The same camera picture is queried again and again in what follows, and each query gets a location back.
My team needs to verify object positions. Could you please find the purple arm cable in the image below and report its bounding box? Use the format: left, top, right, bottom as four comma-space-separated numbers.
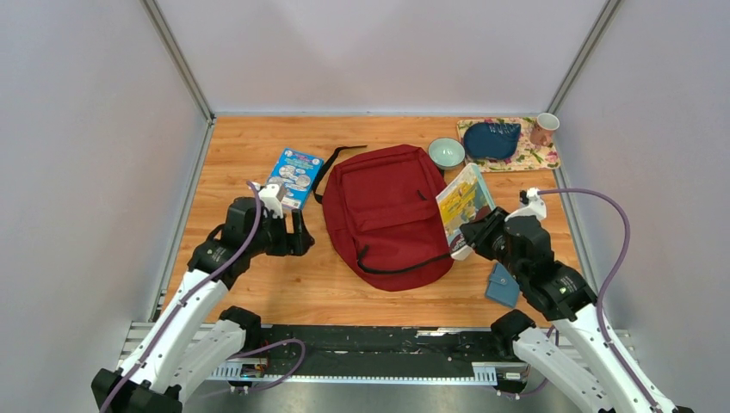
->
496, 188, 663, 413
97, 181, 307, 413

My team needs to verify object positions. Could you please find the green yellow book underneath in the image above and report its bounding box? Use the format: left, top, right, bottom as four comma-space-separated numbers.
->
436, 163, 495, 261

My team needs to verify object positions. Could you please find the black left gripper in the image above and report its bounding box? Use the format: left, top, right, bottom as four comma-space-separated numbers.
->
246, 209, 315, 257

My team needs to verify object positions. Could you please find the dark blue pencil pouch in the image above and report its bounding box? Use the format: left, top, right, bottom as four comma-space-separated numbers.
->
462, 122, 522, 161

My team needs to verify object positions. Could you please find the teal blue wallet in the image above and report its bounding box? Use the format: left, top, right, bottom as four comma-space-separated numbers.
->
485, 262, 520, 309

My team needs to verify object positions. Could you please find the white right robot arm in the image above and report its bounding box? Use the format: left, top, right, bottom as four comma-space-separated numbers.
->
461, 207, 687, 412

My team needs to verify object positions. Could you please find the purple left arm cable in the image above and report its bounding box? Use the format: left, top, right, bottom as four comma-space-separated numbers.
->
97, 181, 307, 413

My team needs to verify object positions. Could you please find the pale blue ceramic bowl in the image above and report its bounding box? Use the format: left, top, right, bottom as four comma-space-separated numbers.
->
427, 137, 466, 170

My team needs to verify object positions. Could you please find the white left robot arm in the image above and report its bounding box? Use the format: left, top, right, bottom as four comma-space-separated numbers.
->
91, 193, 314, 412

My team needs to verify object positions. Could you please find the floral rectangular tray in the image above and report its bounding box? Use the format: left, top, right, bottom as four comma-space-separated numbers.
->
456, 117, 561, 172

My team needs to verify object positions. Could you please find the blue puzzle box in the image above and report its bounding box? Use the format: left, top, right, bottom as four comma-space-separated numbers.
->
267, 148, 325, 209

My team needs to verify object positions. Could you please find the pink mug white inside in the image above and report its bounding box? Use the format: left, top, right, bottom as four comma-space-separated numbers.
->
529, 113, 560, 146

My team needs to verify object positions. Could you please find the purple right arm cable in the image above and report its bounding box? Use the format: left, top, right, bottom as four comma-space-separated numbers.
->
496, 188, 663, 413

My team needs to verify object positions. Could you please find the red student backpack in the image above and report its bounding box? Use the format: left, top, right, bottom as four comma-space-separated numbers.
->
312, 145, 454, 292

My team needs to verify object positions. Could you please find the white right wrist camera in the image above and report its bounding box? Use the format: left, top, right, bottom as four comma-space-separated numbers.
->
504, 188, 548, 222

